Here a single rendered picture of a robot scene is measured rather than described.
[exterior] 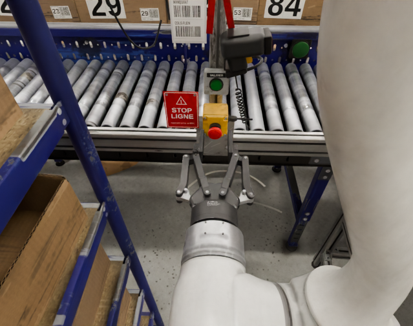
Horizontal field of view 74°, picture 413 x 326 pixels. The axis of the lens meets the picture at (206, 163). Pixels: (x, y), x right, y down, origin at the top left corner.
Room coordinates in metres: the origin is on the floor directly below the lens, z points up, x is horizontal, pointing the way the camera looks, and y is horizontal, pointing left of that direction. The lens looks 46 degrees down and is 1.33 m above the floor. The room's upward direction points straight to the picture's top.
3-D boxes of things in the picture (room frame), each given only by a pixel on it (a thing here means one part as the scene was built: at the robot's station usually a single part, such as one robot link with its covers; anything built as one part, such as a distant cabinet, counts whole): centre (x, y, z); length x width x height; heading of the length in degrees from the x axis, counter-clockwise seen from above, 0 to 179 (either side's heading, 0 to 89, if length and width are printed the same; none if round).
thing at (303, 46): (1.20, -0.42, 0.81); 0.07 x 0.01 x 0.07; 88
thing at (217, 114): (0.65, -0.06, 0.84); 0.15 x 0.09 x 0.07; 88
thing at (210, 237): (0.19, -0.01, 0.95); 0.09 x 0.06 x 0.09; 88
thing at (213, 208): (0.26, -0.01, 0.95); 0.09 x 0.08 x 0.08; 178
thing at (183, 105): (0.68, 0.04, 0.85); 0.16 x 0.01 x 0.13; 88
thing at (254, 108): (0.97, -0.19, 0.72); 0.52 x 0.05 x 0.05; 178
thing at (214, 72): (0.67, -0.03, 0.95); 0.07 x 0.03 x 0.07; 88
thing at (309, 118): (0.97, -0.38, 0.72); 0.52 x 0.05 x 0.05; 178
